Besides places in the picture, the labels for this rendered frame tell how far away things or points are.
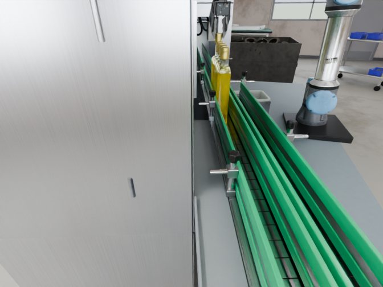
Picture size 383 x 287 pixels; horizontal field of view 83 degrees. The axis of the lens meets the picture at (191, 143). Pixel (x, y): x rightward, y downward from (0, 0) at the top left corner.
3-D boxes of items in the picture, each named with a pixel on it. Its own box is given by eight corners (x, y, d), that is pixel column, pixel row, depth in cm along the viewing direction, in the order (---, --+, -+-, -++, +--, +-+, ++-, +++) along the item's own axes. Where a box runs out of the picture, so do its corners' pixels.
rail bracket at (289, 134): (276, 154, 73) (285, 118, 66) (298, 154, 73) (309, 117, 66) (281, 161, 70) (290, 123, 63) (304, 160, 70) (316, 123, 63)
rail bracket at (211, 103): (198, 118, 97) (198, 89, 90) (214, 118, 98) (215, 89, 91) (199, 122, 94) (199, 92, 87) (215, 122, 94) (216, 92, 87)
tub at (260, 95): (227, 103, 146) (228, 90, 142) (260, 102, 147) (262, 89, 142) (232, 113, 131) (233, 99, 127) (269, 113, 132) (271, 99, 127)
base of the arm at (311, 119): (325, 116, 122) (329, 99, 117) (328, 127, 110) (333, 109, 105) (295, 113, 128) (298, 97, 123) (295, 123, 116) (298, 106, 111)
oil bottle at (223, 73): (214, 110, 105) (216, 63, 94) (225, 109, 105) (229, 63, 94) (215, 114, 100) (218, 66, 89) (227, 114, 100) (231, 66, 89)
